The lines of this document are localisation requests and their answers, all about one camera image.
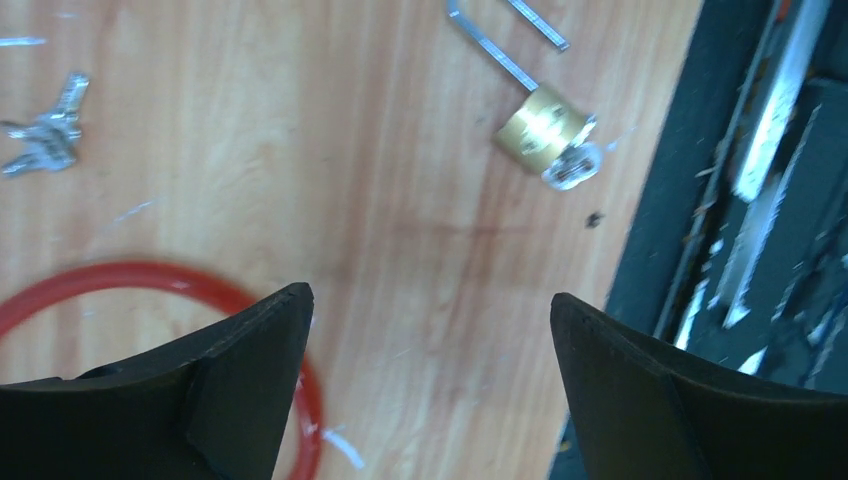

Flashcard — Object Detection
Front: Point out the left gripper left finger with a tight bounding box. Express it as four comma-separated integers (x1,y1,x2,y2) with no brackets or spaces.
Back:
1,283,314,479

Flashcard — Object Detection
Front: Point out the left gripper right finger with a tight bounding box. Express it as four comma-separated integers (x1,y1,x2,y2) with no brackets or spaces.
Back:
550,293,847,479

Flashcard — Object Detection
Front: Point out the red cable lock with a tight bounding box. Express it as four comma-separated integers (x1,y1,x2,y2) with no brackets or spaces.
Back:
1,260,324,479

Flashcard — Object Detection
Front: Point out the brass padlock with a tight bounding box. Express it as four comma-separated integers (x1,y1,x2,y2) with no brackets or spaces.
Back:
445,0,603,191

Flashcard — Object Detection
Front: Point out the silver key with ring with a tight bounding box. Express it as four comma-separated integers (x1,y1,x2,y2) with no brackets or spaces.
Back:
1,72,89,177

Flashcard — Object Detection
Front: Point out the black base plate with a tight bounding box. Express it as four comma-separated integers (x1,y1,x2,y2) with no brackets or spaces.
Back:
550,1,847,479

